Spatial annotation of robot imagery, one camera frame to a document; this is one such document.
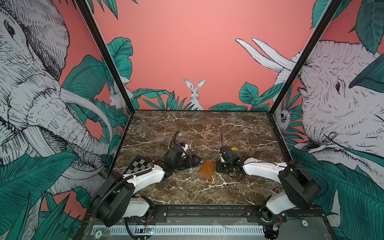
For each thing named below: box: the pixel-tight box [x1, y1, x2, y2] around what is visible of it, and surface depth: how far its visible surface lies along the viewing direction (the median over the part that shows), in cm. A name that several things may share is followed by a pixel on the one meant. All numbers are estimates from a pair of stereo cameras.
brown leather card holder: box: [199, 160, 216, 180], surface depth 90 cm
